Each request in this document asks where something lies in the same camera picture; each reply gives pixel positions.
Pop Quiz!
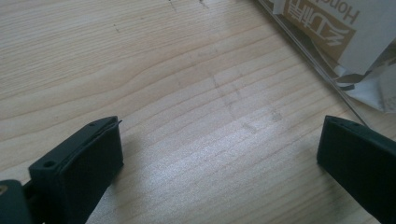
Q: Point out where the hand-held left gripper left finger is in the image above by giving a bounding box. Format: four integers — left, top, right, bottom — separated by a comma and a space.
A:
23, 116, 124, 224

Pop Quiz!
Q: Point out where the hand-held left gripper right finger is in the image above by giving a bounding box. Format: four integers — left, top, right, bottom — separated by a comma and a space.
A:
317, 115, 396, 224

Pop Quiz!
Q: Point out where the white and tan paper packet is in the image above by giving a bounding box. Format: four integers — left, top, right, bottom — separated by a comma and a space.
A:
272, 0, 396, 77

